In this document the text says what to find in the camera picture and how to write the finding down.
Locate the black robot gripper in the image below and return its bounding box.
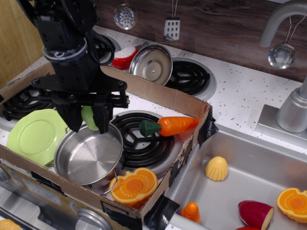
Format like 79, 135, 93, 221
31, 45, 129, 134

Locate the hanging silver spatula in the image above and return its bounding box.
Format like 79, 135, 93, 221
163, 0, 181, 42

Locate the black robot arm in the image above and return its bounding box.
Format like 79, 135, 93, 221
18, 0, 129, 133

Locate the silver kitchen faucet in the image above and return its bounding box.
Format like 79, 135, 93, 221
256, 0, 307, 148

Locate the orange toy carrot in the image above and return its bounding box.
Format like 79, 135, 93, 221
139, 116, 201, 137

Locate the hanging silver skimmer spoon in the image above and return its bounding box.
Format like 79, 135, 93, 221
113, 0, 138, 30

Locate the orange toy pumpkin half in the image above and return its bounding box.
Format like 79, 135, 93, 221
276, 187, 307, 223
109, 168, 158, 209

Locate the stainless steel pot lid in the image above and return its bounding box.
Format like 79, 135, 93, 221
129, 44, 173, 86

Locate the purple toy sweet potato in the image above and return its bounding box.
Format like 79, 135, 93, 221
238, 200, 274, 230

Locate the light green plastic plate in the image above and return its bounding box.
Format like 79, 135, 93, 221
6, 109, 67, 166

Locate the red white toy radish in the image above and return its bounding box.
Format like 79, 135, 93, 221
112, 46, 138, 70

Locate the black front right burner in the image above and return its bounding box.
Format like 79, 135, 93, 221
111, 110, 181, 179

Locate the yellow toy corn piece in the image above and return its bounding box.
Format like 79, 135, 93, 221
205, 156, 228, 181

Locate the light green toy broccoli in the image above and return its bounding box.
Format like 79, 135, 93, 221
81, 105, 99, 131

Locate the yellow toy piece corner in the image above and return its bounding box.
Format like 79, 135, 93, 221
0, 219, 21, 230

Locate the brown cardboard fence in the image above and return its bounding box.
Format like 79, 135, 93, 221
0, 67, 215, 230

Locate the silver oven knob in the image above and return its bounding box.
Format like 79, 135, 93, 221
75, 208, 112, 230

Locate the black rear right burner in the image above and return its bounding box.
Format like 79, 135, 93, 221
166, 57, 217, 101

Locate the hanging silver ladle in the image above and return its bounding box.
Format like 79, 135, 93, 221
268, 16, 305, 69

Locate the red toy piece bottom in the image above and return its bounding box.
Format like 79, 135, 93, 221
236, 226, 259, 230

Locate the small orange toy bottle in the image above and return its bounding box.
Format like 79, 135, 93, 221
180, 202, 201, 224

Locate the black burner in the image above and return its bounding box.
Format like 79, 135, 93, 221
0, 85, 55, 131
166, 57, 217, 101
95, 34, 121, 65
111, 110, 181, 179

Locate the black front left burner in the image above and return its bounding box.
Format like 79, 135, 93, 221
0, 85, 55, 131

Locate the black rear left burner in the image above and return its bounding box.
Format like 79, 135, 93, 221
95, 34, 121, 65

